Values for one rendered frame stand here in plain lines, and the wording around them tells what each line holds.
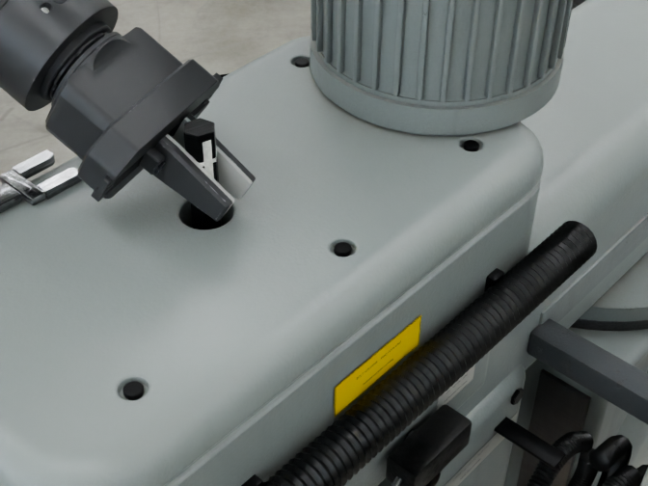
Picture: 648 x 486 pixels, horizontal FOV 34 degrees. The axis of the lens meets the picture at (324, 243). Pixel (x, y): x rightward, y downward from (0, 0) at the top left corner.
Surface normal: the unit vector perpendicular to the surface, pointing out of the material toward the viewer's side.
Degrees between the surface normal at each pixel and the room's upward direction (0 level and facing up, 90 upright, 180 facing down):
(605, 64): 0
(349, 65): 90
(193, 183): 90
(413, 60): 90
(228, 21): 0
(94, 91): 31
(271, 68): 0
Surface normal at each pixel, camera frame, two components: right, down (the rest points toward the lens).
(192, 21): 0.00, -0.76
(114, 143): 0.00, 0.06
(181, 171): -0.47, 0.58
